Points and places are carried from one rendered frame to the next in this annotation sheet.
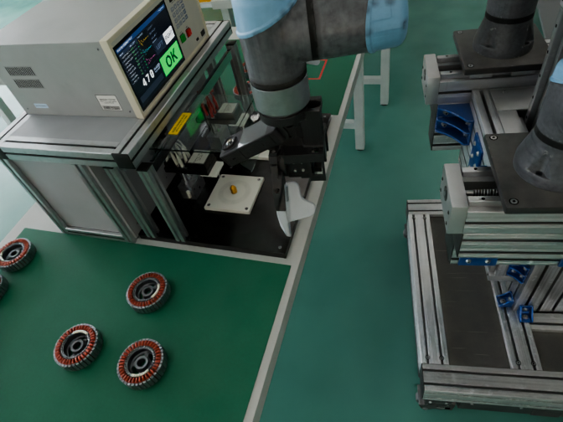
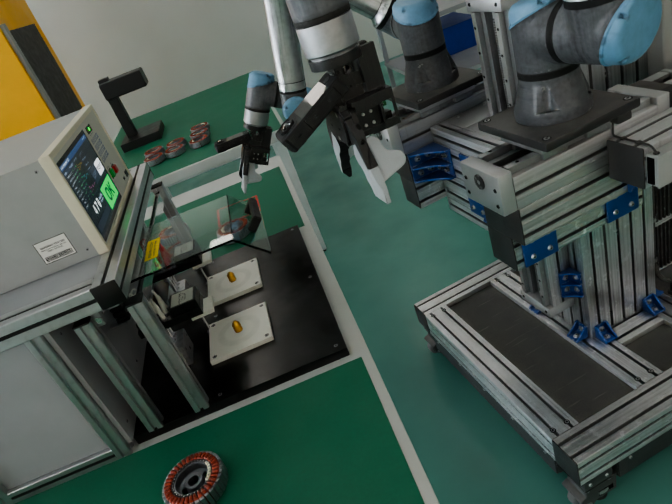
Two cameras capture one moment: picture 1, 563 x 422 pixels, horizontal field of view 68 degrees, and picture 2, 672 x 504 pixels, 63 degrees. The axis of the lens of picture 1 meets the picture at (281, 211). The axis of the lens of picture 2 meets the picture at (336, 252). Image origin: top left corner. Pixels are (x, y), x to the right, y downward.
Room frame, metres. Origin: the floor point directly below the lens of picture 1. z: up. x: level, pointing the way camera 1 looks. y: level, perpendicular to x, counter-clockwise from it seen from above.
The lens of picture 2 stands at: (-0.12, 0.40, 1.49)
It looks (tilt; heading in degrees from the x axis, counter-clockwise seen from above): 29 degrees down; 331
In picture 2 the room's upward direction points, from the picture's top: 21 degrees counter-clockwise
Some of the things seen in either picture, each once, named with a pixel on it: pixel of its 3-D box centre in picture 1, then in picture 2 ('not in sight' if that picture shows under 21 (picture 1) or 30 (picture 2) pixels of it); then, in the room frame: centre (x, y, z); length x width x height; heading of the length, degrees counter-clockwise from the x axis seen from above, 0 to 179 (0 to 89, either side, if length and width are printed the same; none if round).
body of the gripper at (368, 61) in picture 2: (295, 138); (352, 94); (0.49, -0.04, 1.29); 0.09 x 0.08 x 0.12; 72
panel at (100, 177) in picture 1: (165, 129); (114, 300); (1.18, 0.31, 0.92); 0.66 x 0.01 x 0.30; 154
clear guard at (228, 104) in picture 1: (206, 130); (188, 246); (0.95, 0.14, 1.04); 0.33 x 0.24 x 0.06; 64
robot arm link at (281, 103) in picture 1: (281, 89); (327, 36); (0.49, -0.04, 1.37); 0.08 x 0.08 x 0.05
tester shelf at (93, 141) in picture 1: (125, 82); (47, 252); (1.21, 0.36, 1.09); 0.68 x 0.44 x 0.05; 154
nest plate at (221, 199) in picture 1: (235, 192); (239, 331); (0.96, 0.13, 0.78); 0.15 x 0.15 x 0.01; 64
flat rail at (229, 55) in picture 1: (197, 102); (152, 238); (1.11, 0.17, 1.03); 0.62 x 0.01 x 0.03; 154
